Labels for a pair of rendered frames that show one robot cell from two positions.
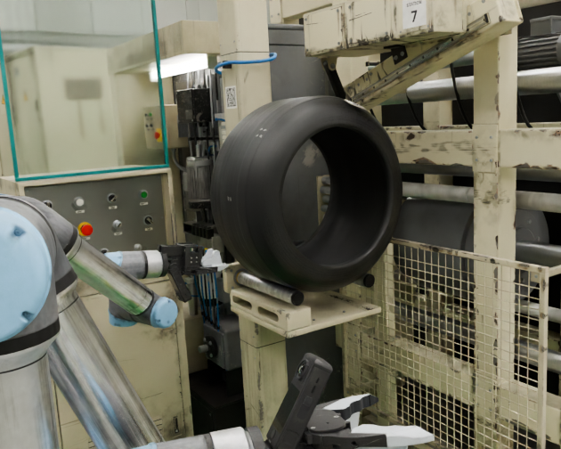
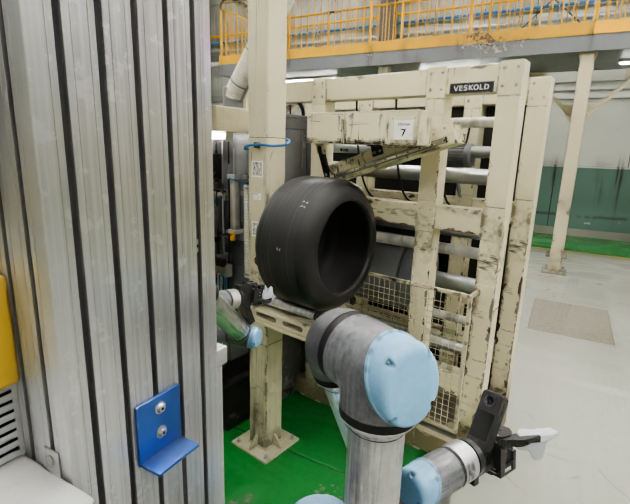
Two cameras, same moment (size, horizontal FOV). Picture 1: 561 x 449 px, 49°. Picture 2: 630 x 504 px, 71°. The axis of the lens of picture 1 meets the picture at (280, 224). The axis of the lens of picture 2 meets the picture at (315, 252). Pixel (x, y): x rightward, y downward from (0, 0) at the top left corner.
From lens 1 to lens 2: 0.61 m
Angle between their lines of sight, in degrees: 19
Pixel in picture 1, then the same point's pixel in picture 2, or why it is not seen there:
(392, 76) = (370, 164)
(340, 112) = (351, 191)
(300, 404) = (496, 423)
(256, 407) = (262, 387)
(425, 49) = (397, 150)
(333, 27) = (334, 127)
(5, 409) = (397, 459)
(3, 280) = (425, 383)
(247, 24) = (273, 117)
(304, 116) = (332, 194)
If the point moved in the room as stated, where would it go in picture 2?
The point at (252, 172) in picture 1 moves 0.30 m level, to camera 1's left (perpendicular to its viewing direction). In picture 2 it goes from (300, 232) to (223, 235)
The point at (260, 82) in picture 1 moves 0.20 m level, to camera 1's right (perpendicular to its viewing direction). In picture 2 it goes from (279, 159) to (318, 160)
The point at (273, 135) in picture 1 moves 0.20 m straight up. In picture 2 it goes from (314, 207) to (315, 156)
